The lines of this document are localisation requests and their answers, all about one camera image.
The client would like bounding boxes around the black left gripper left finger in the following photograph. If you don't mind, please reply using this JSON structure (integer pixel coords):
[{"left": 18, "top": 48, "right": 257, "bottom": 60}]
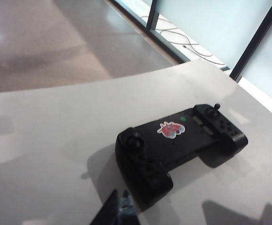
[{"left": 95, "top": 188, "right": 118, "bottom": 225}]

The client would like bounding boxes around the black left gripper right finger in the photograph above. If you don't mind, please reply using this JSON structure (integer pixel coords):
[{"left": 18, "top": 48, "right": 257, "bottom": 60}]
[{"left": 116, "top": 189, "right": 140, "bottom": 225}]

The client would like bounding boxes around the thin black floor cable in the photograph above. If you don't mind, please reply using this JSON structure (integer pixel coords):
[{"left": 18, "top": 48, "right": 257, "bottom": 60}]
[{"left": 138, "top": 15, "right": 226, "bottom": 67}]

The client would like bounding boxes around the black remote control with sticker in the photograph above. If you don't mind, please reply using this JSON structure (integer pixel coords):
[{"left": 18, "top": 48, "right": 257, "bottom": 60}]
[{"left": 114, "top": 103, "right": 249, "bottom": 214}]

